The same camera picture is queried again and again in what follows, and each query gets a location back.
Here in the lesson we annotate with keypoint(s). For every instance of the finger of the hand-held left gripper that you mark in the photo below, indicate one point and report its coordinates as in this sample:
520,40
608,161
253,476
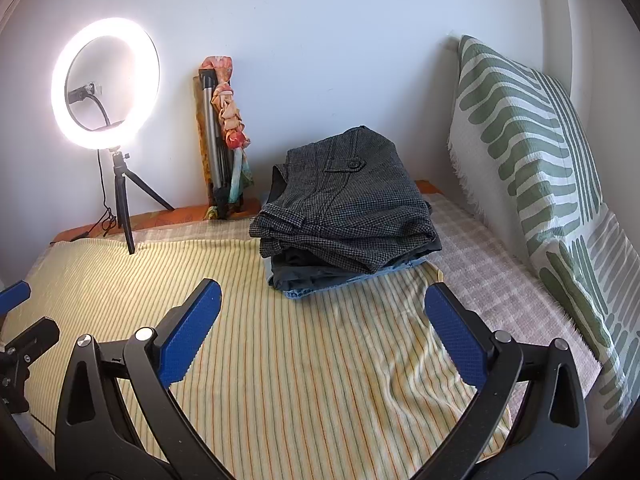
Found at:
15,294
35,337

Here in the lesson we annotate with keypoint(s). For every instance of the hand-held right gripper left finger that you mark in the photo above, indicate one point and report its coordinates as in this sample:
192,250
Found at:
192,335

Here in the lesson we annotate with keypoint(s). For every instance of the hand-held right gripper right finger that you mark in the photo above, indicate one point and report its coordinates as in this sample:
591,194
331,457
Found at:
455,340

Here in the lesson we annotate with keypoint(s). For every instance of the grey tweed pants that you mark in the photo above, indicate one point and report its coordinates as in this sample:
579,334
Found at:
350,210

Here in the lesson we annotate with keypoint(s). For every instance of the yellow striped blanket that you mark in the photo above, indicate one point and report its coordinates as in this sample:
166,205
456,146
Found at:
300,385

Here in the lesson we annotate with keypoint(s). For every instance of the blue folded jeans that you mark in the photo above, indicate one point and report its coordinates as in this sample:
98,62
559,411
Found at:
305,294

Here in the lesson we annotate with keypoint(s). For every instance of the grey folded garment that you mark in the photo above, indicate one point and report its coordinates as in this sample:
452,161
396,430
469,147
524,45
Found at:
305,276

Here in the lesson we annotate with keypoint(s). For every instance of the black folded garment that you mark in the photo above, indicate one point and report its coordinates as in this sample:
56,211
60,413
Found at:
300,259

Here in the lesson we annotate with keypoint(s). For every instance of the small black tripod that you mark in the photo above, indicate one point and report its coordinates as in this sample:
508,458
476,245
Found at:
122,195

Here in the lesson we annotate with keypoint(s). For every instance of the green patterned pillow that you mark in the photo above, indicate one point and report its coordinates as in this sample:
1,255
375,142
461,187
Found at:
525,135
600,300

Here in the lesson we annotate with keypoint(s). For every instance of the folded silver tripod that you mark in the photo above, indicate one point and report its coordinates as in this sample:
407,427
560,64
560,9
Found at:
212,145

